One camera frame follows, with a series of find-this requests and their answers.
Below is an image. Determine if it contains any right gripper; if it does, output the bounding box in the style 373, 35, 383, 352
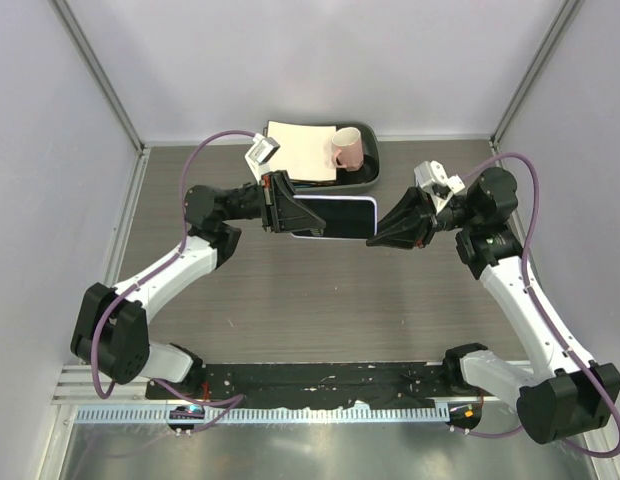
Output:
362, 183, 476, 248

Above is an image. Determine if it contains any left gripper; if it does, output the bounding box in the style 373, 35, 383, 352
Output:
226, 173, 329, 236

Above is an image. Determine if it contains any phone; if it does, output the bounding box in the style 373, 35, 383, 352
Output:
292, 195, 378, 240

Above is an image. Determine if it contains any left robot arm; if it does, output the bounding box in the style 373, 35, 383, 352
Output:
70, 171, 326, 399

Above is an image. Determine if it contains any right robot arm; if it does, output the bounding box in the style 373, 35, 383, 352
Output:
366, 161, 620, 444

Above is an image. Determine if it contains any cream notebook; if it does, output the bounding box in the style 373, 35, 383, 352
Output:
267, 121, 337, 182

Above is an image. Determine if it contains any dark green tray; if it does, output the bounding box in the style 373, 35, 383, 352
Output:
263, 121, 379, 195

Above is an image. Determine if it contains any pink mug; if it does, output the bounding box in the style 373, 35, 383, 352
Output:
331, 127, 364, 172

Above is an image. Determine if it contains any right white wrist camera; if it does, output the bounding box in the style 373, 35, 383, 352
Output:
414, 161, 465, 214

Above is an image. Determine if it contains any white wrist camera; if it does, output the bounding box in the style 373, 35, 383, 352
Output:
414, 161, 465, 214
244, 134, 280, 181

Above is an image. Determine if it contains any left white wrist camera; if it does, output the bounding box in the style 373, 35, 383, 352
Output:
244, 134, 280, 181

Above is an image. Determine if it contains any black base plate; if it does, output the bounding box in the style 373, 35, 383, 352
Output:
175, 362, 483, 410

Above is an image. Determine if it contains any slotted cable duct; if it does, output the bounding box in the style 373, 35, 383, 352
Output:
75, 403, 449, 425

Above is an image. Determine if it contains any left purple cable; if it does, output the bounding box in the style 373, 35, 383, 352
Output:
91, 129, 264, 434

